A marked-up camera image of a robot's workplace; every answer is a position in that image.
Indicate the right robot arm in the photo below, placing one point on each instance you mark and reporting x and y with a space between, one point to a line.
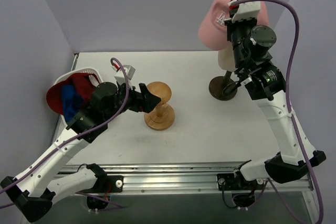
267 88

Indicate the aluminium mounting rail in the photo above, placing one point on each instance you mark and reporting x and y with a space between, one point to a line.
169 179

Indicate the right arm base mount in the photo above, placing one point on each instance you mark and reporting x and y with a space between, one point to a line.
248 191

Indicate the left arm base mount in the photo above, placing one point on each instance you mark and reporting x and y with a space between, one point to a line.
106 185

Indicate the pink baseball cap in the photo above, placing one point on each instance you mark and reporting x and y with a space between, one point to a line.
212 31

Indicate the cream mannequin head stand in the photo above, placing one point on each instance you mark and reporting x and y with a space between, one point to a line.
222 87

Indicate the white perforated basket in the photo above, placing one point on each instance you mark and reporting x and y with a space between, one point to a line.
66 79

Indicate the dark red knit hat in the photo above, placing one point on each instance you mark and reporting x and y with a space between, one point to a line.
83 85

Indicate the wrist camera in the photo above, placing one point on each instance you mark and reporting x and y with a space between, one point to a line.
245 11
124 74

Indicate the light wooden hat stand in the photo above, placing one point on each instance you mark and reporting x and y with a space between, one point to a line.
162 116

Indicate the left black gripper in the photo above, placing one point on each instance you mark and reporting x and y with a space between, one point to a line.
142 98

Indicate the red cap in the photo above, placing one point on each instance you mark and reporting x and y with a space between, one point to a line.
54 98

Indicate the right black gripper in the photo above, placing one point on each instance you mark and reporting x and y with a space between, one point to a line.
237 28

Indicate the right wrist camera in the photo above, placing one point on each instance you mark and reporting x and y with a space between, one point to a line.
245 11

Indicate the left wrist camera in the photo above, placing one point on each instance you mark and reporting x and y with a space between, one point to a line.
124 74

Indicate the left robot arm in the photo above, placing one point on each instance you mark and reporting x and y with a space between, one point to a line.
36 190

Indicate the blue bucket hat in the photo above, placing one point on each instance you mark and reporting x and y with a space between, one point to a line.
71 102

